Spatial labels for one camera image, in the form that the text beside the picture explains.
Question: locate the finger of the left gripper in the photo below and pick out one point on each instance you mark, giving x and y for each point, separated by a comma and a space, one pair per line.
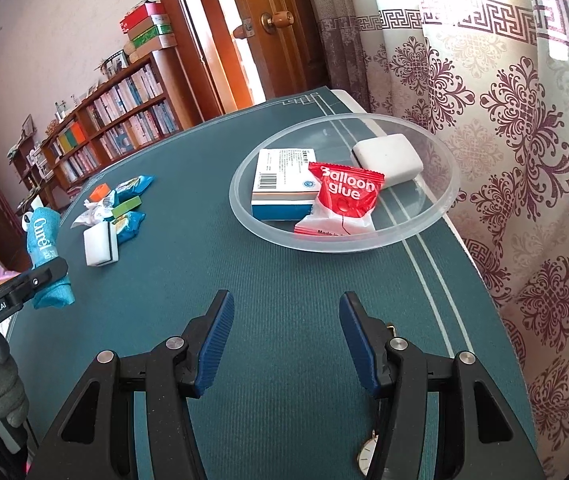
46, 274

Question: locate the right gripper own black-blue right finger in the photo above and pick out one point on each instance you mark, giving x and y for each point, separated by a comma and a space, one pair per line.
478, 434

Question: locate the wooden door with knob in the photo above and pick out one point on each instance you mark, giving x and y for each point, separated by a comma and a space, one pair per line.
285, 43

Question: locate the red balloon glue packet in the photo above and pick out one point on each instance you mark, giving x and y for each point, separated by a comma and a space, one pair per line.
345, 202

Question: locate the blue Curel pouch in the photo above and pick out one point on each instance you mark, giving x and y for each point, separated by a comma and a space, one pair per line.
41, 244

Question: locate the blue cracker snack packet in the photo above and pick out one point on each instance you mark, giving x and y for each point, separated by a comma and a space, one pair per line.
133, 187

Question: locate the wooden bookshelf with books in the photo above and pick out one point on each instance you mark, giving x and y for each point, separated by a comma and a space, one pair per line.
142, 105

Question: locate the wrist watch with strap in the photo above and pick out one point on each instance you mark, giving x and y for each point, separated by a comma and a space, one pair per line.
365, 455

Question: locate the white blue snack packet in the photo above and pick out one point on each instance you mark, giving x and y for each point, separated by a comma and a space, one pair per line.
95, 212

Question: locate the white medicine box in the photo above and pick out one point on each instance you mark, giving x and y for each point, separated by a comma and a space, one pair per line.
284, 189

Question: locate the clear plastic bowl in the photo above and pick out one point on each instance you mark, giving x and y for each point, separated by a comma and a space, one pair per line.
402, 211

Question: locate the orange hexagonal block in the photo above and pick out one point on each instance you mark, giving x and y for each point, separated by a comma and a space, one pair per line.
99, 193

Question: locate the green dotted small box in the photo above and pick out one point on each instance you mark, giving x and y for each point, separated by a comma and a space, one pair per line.
126, 206

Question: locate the patterned purple white curtain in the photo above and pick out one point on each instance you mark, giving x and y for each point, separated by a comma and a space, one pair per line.
491, 79

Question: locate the stacked boxes on shelf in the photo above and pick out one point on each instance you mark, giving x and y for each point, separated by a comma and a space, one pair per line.
147, 28

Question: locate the white sponge black stripe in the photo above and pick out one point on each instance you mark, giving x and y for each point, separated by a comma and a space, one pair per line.
392, 155

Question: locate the small side wooden shelf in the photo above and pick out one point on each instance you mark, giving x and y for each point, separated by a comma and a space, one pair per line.
32, 168

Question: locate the right gripper own black-blue left finger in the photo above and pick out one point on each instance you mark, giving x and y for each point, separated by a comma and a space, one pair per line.
93, 435

